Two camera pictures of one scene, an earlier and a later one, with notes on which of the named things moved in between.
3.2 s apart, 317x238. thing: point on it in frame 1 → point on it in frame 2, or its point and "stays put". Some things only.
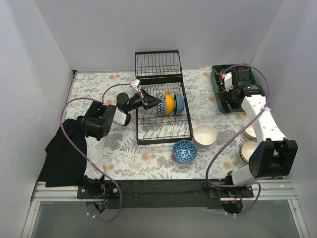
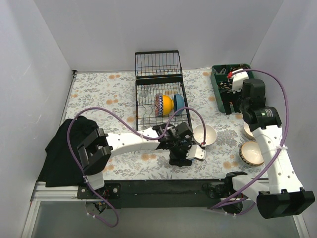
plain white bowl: [204, 135] stays put
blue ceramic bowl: [180, 104] stays put
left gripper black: [143, 99] → [180, 161]
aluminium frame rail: [264, 190] stays put
